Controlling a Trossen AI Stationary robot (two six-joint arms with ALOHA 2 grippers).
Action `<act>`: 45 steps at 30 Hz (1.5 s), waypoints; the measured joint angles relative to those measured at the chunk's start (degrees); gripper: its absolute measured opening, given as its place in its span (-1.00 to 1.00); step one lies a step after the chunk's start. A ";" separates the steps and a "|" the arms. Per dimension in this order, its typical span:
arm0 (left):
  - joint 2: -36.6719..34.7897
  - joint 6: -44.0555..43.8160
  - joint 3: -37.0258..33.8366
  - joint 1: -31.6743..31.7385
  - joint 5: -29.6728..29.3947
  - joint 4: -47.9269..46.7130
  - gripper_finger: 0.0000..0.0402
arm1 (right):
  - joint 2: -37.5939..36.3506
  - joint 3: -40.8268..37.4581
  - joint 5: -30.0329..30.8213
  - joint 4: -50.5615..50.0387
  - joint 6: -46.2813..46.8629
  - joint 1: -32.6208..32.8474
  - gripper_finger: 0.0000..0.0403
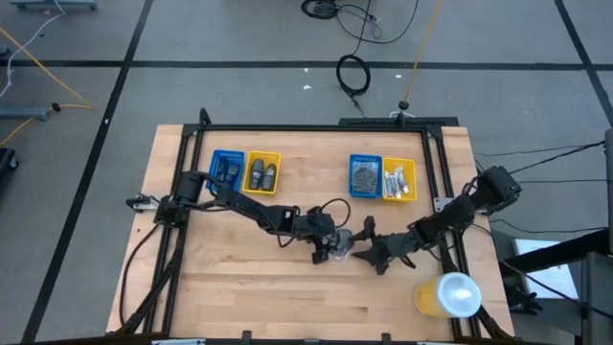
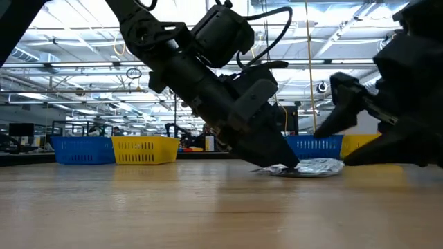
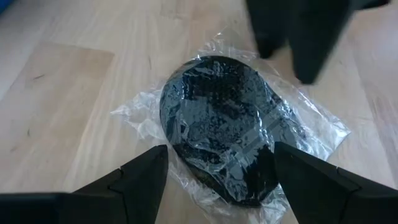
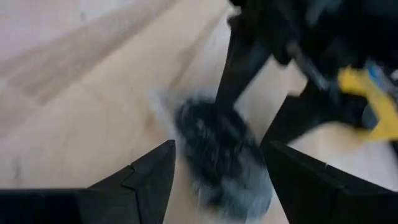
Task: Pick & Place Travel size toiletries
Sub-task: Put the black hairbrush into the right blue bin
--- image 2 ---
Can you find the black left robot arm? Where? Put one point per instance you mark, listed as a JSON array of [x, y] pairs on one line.
[[138, 31]]

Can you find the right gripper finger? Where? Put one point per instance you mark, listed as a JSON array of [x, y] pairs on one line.
[[408, 145], [342, 103]]

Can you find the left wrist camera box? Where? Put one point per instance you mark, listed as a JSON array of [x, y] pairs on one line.
[[221, 34]]

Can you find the person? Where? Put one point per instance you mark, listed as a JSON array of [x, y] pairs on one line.
[[117, 131], [207, 130]]

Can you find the black monitor screen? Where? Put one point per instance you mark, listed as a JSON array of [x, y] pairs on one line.
[[291, 119]]

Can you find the small round ceiling reel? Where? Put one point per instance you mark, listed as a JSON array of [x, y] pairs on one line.
[[318, 84]]

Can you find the blue plastic basket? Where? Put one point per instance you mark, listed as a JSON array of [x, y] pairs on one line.
[[322, 147], [81, 150]]

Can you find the white background container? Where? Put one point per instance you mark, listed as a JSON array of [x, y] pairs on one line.
[[209, 143]]

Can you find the black item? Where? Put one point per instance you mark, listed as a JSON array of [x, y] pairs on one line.
[[318, 167]]

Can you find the background black robot arm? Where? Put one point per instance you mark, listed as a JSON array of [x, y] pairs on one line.
[[188, 140]]

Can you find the yellow plastic basket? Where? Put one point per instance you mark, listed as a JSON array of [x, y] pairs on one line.
[[145, 148], [356, 145]]

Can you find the small dark background monitor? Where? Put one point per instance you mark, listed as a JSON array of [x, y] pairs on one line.
[[21, 129]]

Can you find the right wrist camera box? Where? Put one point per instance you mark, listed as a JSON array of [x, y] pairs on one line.
[[422, 17]]

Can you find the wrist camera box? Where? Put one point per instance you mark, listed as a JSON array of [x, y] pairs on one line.
[[422, 17], [221, 34]]

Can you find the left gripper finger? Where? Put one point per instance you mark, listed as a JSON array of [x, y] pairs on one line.
[[259, 138], [284, 133]]

